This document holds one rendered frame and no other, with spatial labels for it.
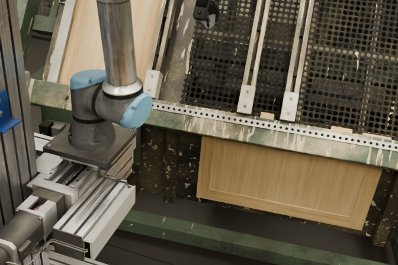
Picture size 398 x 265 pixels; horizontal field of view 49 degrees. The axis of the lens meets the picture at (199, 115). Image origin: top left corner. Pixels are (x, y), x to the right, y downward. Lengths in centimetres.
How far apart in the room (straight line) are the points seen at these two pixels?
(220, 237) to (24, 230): 132
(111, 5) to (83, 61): 109
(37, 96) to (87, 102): 90
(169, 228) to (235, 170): 47
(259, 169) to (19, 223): 138
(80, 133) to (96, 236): 34
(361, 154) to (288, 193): 56
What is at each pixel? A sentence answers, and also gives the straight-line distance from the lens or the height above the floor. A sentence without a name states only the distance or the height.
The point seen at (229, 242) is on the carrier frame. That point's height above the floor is 18.
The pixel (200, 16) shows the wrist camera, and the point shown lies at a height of 139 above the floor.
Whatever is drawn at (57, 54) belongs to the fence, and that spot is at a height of 101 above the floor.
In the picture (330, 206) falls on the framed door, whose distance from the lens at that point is 241.
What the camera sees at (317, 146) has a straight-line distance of 193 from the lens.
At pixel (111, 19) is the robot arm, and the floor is 148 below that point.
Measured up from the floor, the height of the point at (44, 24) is 110.
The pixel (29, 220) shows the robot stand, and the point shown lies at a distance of 124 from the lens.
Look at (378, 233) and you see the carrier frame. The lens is 248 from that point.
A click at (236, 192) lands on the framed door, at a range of 240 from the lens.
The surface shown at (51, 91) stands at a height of 87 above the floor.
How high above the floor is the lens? 180
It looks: 28 degrees down
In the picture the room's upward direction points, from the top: 5 degrees clockwise
